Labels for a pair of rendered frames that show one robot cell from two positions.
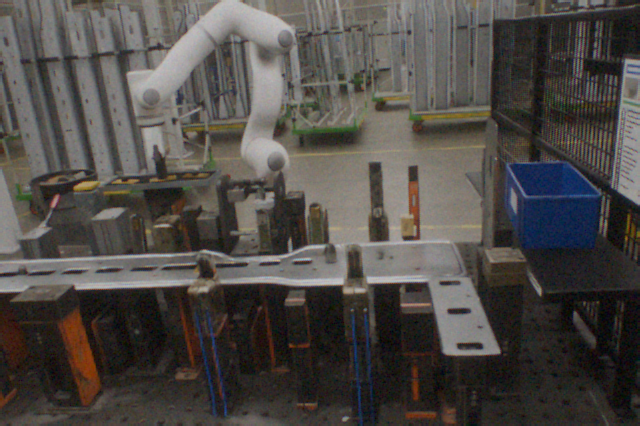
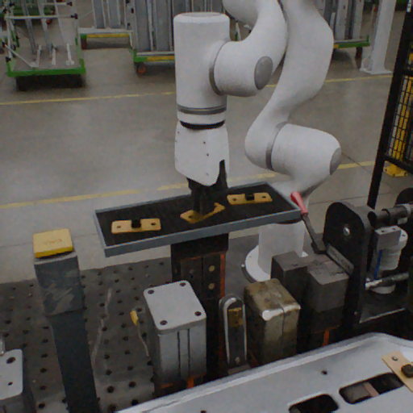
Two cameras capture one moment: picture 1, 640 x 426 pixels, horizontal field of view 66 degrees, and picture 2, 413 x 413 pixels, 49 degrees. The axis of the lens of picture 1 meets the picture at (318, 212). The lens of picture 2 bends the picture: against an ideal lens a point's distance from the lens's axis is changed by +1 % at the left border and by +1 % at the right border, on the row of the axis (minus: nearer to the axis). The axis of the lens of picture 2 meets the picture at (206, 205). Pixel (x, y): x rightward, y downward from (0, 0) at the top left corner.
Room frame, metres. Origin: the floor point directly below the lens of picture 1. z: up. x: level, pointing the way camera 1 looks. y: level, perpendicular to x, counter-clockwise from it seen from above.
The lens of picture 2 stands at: (0.92, 0.83, 1.58)
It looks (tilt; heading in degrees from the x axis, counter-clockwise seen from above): 29 degrees down; 332
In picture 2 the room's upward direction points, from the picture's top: straight up
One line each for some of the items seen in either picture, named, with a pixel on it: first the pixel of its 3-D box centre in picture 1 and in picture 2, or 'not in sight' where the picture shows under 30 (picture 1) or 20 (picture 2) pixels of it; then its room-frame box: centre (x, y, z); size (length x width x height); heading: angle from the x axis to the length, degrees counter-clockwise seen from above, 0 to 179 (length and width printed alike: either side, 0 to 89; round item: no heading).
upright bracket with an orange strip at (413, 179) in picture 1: (415, 249); not in sight; (1.30, -0.27, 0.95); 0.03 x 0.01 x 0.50; 82
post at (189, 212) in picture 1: (202, 265); (281, 339); (1.44, 0.38, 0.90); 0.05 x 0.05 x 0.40; 82
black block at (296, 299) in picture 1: (303, 351); not in sight; (1.01, 0.07, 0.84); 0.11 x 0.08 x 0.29; 172
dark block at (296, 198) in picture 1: (301, 258); not in sight; (1.40, 0.07, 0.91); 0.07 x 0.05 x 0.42; 172
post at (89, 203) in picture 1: (103, 249); (72, 344); (1.61, 0.76, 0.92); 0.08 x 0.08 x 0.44; 82
